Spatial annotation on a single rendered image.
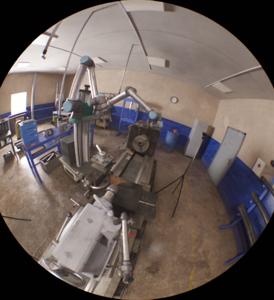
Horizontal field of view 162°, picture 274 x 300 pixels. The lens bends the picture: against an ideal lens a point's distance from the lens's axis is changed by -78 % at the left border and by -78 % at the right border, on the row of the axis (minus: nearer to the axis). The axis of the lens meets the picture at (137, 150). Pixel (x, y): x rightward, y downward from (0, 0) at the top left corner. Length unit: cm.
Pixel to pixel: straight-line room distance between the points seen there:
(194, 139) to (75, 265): 489
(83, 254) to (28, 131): 204
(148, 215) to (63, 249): 69
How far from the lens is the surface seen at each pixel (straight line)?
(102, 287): 88
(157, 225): 191
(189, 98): 509
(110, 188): 67
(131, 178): 137
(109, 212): 52
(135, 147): 150
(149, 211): 93
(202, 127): 478
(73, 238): 52
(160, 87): 498
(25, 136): 220
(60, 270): 59
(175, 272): 196
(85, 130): 193
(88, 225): 52
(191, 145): 483
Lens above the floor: 166
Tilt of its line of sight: 26 degrees down
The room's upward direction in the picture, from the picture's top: 14 degrees clockwise
